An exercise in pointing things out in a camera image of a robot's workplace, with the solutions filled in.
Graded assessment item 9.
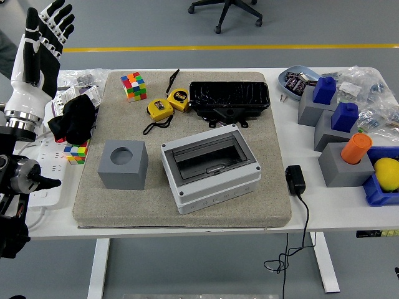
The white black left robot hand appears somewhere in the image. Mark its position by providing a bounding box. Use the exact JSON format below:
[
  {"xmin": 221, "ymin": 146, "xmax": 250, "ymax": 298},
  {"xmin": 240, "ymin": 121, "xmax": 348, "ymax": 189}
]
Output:
[{"xmin": 6, "ymin": 0, "xmax": 76, "ymax": 121}]

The grey plastic junction box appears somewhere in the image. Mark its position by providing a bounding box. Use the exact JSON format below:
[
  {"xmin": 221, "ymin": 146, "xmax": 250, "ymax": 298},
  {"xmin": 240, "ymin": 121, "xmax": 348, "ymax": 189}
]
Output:
[{"xmin": 160, "ymin": 123, "xmax": 262, "ymax": 216}]

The smoked transparent box lid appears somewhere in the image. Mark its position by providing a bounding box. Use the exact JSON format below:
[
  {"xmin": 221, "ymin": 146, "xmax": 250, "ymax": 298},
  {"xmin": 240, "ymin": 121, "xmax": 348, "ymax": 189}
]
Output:
[{"xmin": 164, "ymin": 134, "xmax": 252, "ymax": 181}]

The orange cylinder battery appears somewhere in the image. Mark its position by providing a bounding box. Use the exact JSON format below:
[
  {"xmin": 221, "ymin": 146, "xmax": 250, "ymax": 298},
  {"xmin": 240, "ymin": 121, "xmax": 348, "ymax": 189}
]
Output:
[{"xmin": 340, "ymin": 133, "xmax": 373, "ymax": 165}]

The black table control panel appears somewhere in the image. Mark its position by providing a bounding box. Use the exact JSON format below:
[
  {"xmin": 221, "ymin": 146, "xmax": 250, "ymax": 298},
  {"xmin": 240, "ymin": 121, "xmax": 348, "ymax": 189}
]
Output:
[{"xmin": 356, "ymin": 229, "xmax": 399, "ymax": 239}]

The black cloth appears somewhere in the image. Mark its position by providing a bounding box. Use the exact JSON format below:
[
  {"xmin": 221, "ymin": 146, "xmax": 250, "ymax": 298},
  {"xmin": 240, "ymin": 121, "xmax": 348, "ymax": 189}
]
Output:
[{"xmin": 47, "ymin": 94, "xmax": 98, "ymax": 146}]

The clear bag of screws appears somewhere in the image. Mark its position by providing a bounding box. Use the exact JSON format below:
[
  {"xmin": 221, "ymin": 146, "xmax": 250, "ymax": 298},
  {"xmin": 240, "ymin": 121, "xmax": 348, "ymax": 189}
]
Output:
[{"xmin": 55, "ymin": 67, "xmax": 110, "ymax": 100}]

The white purple socket package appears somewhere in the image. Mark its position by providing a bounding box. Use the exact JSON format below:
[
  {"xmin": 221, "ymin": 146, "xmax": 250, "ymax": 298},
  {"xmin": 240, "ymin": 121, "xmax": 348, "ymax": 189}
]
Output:
[{"xmin": 50, "ymin": 84, "xmax": 102, "ymax": 118}]

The white power strip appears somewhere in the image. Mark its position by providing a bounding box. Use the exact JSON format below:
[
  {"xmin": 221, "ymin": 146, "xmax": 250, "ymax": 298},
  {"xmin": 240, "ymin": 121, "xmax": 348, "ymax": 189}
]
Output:
[{"xmin": 27, "ymin": 136, "xmax": 69, "ymax": 209}]

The white table leg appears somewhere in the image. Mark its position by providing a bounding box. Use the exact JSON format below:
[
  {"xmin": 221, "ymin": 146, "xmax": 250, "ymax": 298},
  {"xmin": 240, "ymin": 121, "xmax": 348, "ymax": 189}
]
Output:
[
  {"xmin": 310, "ymin": 232, "xmax": 340, "ymax": 293},
  {"xmin": 87, "ymin": 238, "xmax": 110, "ymax": 299}
]

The colourful puzzle cube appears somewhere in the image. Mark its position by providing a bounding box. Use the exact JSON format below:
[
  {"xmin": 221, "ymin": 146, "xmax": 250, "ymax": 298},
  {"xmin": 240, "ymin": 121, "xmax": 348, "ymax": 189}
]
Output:
[
  {"xmin": 63, "ymin": 139, "xmax": 91, "ymax": 165},
  {"xmin": 120, "ymin": 71, "xmax": 148, "ymax": 103}
]

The blue plastic bin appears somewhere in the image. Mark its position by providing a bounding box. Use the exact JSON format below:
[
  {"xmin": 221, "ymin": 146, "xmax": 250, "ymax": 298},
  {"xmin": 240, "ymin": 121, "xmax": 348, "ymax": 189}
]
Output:
[{"xmin": 362, "ymin": 146, "xmax": 399, "ymax": 207}]

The yellow fruit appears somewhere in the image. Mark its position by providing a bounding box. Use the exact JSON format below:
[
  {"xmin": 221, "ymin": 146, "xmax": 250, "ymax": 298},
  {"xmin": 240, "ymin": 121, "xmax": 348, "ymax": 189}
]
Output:
[{"xmin": 373, "ymin": 157, "xmax": 399, "ymax": 192}]

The grey holder block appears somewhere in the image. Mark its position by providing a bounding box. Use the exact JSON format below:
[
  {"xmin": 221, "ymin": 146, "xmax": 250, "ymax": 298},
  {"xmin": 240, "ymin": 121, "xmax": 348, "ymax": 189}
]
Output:
[
  {"xmin": 297, "ymin": 85, "xmax": 339, "ymax": 127},
  {"xmin": 314, "ymin": 109, "xmax": 362, "ymax": 153},
  {"xmin": 317, "ymin": 142, "xmax": 375, "ymax": 188}
]

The grey block with round hole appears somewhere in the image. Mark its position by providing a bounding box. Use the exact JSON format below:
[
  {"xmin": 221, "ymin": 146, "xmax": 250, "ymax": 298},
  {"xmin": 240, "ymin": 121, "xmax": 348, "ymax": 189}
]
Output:
[{"xmin": 97, "ymin": 140, "xmax": 149, "ymax": 191}]

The yellow tape measure, small label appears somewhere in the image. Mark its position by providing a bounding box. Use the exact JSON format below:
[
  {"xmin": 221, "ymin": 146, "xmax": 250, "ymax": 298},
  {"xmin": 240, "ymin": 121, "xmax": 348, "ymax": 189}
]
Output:
[{"xmin": 142, "ymin": 98, "xmax": 175, "ymax": 135}]

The yellow tape measure, 5m label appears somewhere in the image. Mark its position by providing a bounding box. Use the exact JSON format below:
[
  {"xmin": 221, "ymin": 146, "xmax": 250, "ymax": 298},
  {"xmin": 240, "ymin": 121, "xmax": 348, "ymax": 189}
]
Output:
[{"xmin": 165, "ymin": 69, "xmax": 190, "ymax": 113}]

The clear bag of blue parts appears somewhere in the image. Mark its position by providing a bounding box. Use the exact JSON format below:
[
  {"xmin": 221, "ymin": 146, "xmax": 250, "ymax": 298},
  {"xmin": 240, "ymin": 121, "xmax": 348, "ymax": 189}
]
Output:
[{"xmin": 357, "ymin": 104, "xmax": 399, "ymax": 141}]

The grey-brown fabric mat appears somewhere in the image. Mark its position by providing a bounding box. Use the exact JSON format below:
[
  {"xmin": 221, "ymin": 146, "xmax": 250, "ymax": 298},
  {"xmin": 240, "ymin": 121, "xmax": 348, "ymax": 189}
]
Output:
[{"xmin": 72, "ymin": 70, "xmax": 293, "ymax": 230}]

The blue stepped block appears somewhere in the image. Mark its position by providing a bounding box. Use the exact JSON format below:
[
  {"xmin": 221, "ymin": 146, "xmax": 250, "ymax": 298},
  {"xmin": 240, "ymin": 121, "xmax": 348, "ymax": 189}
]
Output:
[
  {"xmin": 330, "ymin": 102, "xmax": 359, "ymax": 131},
  {"xmin": 312, "ymin": 76, "xmax": 337, "ymax": 105}
]

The clear bag of white parts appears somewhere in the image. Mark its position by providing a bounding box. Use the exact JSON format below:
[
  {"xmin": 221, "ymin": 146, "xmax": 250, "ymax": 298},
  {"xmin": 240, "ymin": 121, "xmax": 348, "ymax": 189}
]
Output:
[{"xmin": 337, "ymin": 80, "xmax": 363, "ymax": 98}]

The large clear plastic bag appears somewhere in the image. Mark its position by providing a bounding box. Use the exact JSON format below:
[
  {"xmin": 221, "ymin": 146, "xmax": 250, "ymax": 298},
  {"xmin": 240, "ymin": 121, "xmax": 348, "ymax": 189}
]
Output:
[{"xmin": 320, "ymin": 64, "xmax": 397, "ymax": 105}]

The silver foil packet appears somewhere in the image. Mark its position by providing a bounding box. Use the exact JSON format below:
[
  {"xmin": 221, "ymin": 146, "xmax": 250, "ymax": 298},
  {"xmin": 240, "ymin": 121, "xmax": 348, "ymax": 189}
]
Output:
[{"xmin": 298, "ymin": 72, "xmax": 317, "ymax": 85}]

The blue-grey shallow bowl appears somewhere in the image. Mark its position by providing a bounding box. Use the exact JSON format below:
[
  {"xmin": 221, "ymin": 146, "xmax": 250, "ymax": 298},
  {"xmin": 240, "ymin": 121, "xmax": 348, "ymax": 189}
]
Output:
[{"xmin": 277, "ymin": 65, "xmax": 321, "ymax": 101}]

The black power adapter with cord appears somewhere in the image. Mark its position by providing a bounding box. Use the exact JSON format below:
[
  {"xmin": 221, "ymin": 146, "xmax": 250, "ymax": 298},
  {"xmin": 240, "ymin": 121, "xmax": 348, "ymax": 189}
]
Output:
[{"xmin": 263, "ymin": 164, "xmax": 317, "ymax": 299}]

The black plastic enclosure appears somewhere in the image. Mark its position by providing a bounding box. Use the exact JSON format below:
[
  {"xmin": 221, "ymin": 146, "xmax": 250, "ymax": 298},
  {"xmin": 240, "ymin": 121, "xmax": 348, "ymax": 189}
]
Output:
[{"xmin": 188, "ymin": 80, "xmax": 271, "ymax": 128}]

